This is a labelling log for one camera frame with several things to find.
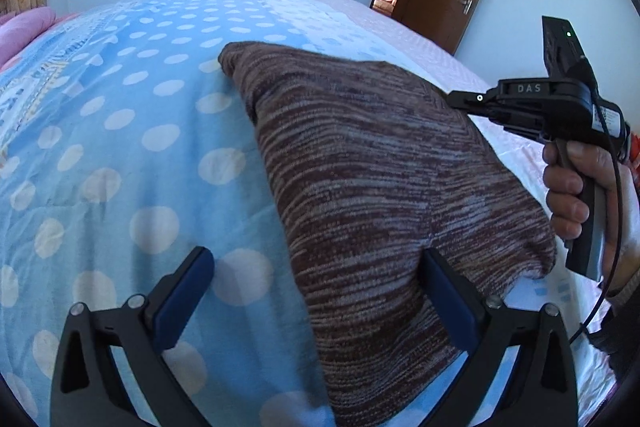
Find brown knitted sweater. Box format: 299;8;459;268
219;41;559;427

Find person's right hand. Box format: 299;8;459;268
542;140;640;300

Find pink pillow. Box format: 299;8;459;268
0;6;57;68

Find person's right forearm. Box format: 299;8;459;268
587;264;640;384

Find blue printed blanket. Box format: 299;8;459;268
0;0;571;427

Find black cable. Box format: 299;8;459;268
570;62;634;343

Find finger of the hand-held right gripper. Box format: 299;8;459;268
447;90;546;144

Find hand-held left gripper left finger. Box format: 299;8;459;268
50;246;216;427

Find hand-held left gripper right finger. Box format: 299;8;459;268
422;248;579;427

